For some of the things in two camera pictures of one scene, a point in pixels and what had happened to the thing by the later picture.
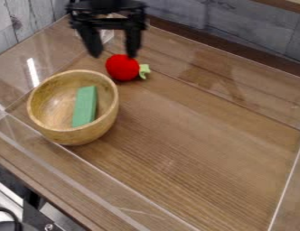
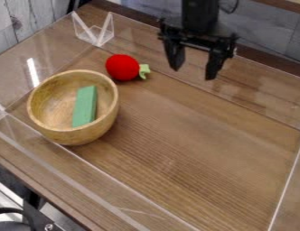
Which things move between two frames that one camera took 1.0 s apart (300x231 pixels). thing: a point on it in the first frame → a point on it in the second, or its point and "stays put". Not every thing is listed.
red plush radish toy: (123, 68) stays put
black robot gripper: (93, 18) → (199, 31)
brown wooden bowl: (49, 105) stays put
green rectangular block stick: (84, 106) stays put
